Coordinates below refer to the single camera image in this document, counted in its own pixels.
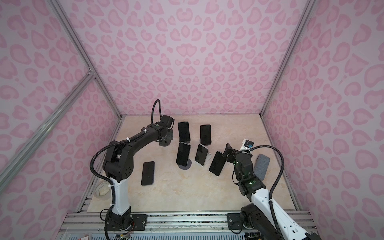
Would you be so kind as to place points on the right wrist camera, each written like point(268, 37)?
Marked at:
point(246, 145)

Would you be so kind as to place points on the aluminium frame post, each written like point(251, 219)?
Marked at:
point(296, 36)
point(84, 55)

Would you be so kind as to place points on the black phone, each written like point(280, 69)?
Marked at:
point(148, 173)
point(217, 164)
point(201, 154)
point(184, 130)
point(183, 154)
point(205, 131)

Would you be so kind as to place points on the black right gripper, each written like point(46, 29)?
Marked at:
point(227, 152)

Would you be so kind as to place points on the purple-grey round stand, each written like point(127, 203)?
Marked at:
point(189, 164)

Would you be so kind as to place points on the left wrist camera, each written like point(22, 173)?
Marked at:
point(167, 121)

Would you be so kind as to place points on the aluminium frame post right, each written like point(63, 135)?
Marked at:
point(296, 36)

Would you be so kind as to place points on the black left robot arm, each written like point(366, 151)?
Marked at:
point(119, 162)

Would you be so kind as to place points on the aluminium diagonal frame bar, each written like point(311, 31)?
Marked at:
point(19, 160)

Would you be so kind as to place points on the white folding stand front middle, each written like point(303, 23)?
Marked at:
point(208, 157)

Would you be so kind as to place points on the aluminium frame post left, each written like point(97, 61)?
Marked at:
point(84, 55)

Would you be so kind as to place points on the clear tape roll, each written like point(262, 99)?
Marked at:
point(103, 191)

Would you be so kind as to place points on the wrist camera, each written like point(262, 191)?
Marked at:
point(246, 145)
point(167, 121)

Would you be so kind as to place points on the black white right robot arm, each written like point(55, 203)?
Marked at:
point(264, 214)

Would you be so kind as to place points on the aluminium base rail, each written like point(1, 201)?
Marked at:
point(156, 225)

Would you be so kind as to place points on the black round stand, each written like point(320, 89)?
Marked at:
point(165, 142)

